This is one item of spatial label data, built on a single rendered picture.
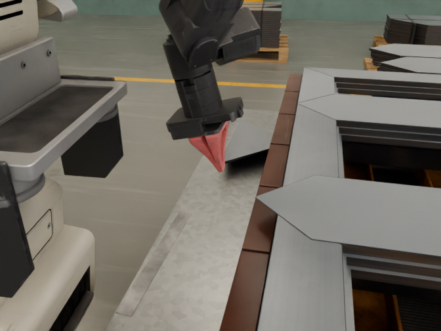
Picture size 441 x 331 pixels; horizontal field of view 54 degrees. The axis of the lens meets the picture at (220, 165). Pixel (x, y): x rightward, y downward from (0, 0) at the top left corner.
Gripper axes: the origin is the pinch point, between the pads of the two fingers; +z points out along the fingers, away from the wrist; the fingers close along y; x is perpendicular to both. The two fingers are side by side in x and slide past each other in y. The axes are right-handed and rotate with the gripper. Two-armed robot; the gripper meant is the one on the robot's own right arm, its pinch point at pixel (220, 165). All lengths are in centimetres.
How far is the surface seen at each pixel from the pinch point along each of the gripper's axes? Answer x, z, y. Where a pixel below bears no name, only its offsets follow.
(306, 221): 4.8, 8.1, -12.0
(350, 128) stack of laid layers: -35.3, 12.3, -17.9
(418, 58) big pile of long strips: -101, 19, -40
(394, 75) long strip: -75, 15, -30
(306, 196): -1.9, 8.2, -11.5
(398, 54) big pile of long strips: -105, 18, -34
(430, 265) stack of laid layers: 8.5, 13.8, -27.1
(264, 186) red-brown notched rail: -9.2, 9.8, -3.3
